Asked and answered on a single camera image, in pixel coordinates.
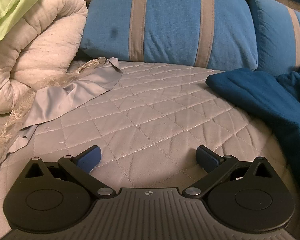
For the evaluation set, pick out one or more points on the grey quilted bedspread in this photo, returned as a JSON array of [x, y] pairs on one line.
[[152, 120]]

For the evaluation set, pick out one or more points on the grey cloth with lace trim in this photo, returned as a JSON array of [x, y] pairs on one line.
[[65, 92]]

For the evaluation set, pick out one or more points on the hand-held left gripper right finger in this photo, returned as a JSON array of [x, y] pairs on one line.
[[208, 158]]

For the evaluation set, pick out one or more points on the blue grey-striped pillow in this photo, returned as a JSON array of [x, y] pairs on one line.
[[277, 35], [170, 22]]

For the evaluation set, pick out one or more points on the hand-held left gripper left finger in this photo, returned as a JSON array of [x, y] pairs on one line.
[[89, 160]]

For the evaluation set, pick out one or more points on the white quilted comforter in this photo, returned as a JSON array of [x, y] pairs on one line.
[[35, 50]]

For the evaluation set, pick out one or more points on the light green cloth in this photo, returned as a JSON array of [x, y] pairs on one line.
[[12, 7]]

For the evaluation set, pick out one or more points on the dark blue sweater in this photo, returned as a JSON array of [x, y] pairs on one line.
[[270, 97]]

